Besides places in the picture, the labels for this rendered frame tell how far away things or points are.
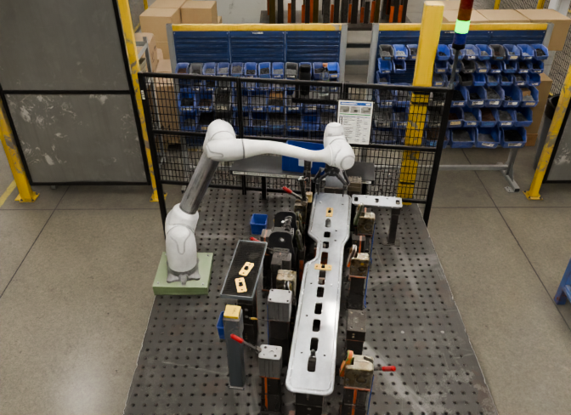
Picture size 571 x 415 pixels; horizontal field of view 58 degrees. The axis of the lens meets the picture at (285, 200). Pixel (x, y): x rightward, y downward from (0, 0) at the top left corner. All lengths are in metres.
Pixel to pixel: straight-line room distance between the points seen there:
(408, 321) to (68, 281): 2.58
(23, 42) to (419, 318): 3.53
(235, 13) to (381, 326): 7.12
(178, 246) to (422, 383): 1.36
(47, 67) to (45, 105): 0.34
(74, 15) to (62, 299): 2.10
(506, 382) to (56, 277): 3.23
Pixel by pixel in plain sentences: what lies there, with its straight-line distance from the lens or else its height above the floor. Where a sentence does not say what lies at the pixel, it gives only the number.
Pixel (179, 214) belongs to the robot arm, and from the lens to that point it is 2.90.
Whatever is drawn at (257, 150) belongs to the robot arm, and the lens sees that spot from 2.56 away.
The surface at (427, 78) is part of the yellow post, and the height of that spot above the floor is 1.59.
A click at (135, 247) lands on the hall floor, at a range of 4.42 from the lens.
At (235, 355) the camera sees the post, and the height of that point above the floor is 0.92.
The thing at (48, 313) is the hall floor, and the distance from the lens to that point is 4.07.
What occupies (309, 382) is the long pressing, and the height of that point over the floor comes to 1.00.
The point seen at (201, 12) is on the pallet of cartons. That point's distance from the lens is 6.93.
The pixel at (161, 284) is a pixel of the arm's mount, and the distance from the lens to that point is 2.89.
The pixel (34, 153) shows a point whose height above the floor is 0.48.
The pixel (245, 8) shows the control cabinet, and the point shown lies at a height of 0.51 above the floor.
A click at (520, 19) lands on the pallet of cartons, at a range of 5.65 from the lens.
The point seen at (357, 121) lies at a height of 1.31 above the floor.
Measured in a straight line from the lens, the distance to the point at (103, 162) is 4.90.
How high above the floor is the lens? 2.70
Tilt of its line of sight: 34 degrees down
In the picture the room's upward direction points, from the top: straight up
